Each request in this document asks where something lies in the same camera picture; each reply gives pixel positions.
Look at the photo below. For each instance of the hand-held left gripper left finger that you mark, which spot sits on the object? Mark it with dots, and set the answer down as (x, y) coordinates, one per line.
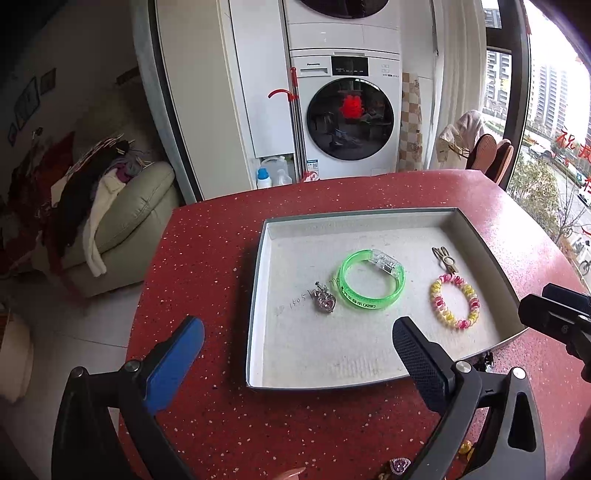
(175, 364)

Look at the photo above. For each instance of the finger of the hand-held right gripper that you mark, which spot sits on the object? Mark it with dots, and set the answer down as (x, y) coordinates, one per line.
(549, 318)
(565, 295)

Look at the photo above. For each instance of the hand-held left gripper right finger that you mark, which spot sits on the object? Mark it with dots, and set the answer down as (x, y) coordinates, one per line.
(418, 364)

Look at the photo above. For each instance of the black hair claw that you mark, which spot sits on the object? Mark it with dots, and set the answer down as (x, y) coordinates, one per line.
(485, 362)

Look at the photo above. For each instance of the white cardboard tray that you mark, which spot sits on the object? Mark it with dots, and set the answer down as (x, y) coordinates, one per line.
(300, 360)

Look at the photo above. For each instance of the person's left hand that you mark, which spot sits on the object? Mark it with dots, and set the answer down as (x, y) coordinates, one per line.
(290, 474)

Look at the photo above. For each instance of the green translucent bangle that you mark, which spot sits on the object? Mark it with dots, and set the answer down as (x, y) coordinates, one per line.
(349, 297)

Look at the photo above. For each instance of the silver metal hair clip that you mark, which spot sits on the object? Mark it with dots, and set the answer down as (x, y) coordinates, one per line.
(448, 265)

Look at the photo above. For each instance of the silver heart pendant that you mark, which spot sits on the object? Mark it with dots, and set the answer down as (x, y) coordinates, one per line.
(327, 304)

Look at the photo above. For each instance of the white garment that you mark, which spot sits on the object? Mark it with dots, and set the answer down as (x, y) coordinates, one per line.
(94, 244)

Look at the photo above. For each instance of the brown chair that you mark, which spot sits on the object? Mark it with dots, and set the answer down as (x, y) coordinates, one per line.
(482, 150)
(503, 161)

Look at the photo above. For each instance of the beige round container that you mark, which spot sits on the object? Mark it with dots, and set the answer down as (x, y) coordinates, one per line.
(14, 360)

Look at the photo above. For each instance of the cream leather sofa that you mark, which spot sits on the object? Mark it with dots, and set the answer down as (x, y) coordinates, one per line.
(134, 203)

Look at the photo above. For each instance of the pile of dark clothes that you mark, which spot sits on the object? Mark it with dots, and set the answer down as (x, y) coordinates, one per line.
(69, 203)

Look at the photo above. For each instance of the pale cloth on chair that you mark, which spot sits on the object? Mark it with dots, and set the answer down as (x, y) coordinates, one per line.
(466, 127)

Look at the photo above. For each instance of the blue capped detergent bottle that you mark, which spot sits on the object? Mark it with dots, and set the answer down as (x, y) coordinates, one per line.
(264, 181)

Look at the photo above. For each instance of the translucent plastic jug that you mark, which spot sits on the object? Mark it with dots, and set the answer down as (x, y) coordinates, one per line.
(274, 165)

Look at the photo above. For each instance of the checkered hanging towel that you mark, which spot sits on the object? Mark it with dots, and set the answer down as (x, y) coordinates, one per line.
(411, 124)

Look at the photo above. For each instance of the white curtain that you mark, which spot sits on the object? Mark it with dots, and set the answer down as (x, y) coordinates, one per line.
(457, 69)

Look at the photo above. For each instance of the white tall cabinet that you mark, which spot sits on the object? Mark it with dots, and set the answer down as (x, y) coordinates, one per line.
(261, 69)

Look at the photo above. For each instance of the white washing machine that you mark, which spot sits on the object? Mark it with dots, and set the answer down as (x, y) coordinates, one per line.
(318, 69)

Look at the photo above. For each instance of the white dryer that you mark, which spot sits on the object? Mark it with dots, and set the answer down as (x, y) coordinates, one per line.
(323, 32)

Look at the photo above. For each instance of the large dark picture frame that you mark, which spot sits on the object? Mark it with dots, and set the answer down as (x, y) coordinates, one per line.
(25, 101)

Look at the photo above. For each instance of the small dark picture frame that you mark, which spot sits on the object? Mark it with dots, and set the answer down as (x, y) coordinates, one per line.
(47, 81)

